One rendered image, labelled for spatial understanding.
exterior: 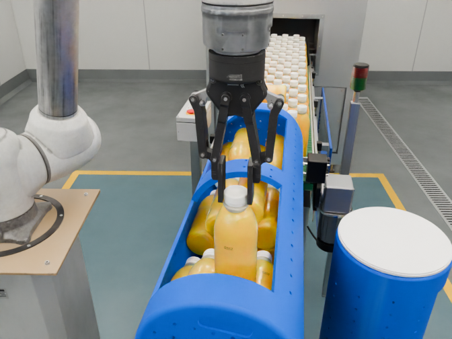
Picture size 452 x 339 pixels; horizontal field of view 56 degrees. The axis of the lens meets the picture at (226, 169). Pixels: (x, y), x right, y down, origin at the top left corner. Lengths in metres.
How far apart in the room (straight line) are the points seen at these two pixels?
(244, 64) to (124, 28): 5.27
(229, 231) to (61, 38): 0.65
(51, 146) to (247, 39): 0.80
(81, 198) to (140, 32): 4.53
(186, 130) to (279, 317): 1.09
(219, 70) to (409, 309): 0.80
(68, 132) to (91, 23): 4.72
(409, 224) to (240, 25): 0.85
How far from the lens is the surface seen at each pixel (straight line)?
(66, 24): 1.10
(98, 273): 2.62
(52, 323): 1.36
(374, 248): 1.12
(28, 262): 1.17
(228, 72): 0.55
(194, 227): 1.02
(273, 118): 0.59
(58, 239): 1.21
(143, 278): 2.53
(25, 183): 1.21
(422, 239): 1.20
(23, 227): 1.26
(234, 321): 0.68
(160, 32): 5.71
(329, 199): 1.71
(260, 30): 0.54
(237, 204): 0.66
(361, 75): 1.81
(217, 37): 0.54
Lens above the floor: 1.71
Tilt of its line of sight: 29 degrees down
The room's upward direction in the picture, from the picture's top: straight up
